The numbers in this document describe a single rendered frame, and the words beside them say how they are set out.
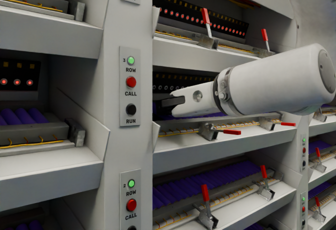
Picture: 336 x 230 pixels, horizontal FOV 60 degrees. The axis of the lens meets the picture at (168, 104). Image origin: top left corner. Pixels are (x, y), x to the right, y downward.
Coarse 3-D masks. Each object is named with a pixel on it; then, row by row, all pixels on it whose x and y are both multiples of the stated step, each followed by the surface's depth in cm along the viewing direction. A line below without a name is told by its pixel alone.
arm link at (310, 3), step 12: (300, 0) 42; (312, 0) 41; (324, 0) 40; (300, 12) 45; (312, 12) 43; (324, 12) 42; (300, 24) 48; (312, 24) 46; (324, 24) 44; (300, 36) 49; (312, 36) 47; (324, 36) 46; (312, 108) 47
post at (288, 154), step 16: (256, 16) 101; (272, 16) 97; (256, 32) 101; (272, 32) 97; (288, 32) 93; (304, 128) 96; (288, 144) 94; (288, 160) 94; (304, 176) 96; (288, 208) 94; (288, 224) 94
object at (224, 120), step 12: (168, 120) 60; (180, 120) 62; (192, 120) 64; (204, 120) 66; (216, 120) 69; (228, 120) 73; (240, 120) 77; (252, 120) 82; (276, 120) 89; (180, 132) 59
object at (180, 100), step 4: (184, 96) 52; (164, 100) 54; (168, 100) 54; (172, 100) 53; (176, 100) 53; (180, 100) 53; (184, 100) 52; (164, 104) 54; (168, 104) 54; (172, 104) 53; (176, 104) 54
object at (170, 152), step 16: (160, 96) 73; (240, 128) 76; (256, 128) 79; (288, 128) 88; (160, 144) 53; (176, 144) 55; (192, 144) 57; (208, 144) 60; (224, 144) 65; (240, 144) 70; (256, 144) 76; (272, 144) 83; (160, 160) 51; (176, 160) 55; (192, 160) 58; (208, 160) 62
